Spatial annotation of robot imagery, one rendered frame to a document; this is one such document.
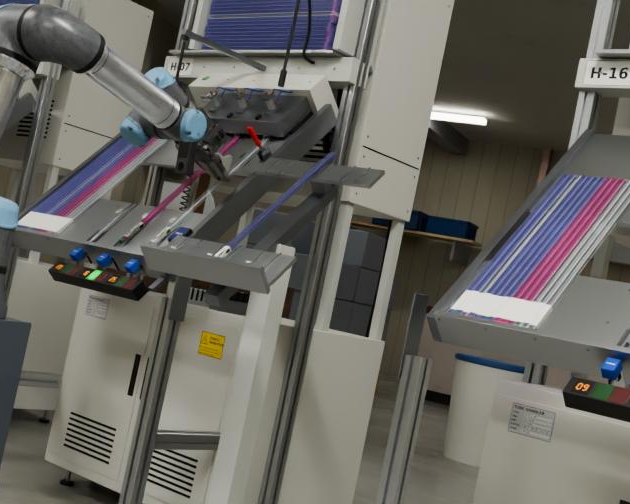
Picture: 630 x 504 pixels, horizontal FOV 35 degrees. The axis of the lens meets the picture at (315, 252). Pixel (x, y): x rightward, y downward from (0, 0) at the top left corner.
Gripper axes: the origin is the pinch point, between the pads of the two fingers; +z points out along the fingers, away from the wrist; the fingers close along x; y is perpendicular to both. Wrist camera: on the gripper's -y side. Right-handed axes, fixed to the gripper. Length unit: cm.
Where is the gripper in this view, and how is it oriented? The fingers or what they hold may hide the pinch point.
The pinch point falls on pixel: (221, 179)
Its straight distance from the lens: 263.7
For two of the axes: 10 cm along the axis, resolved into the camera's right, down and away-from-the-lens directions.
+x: -7.6, -1.3, 6.4
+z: 4.4, 6.2, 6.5
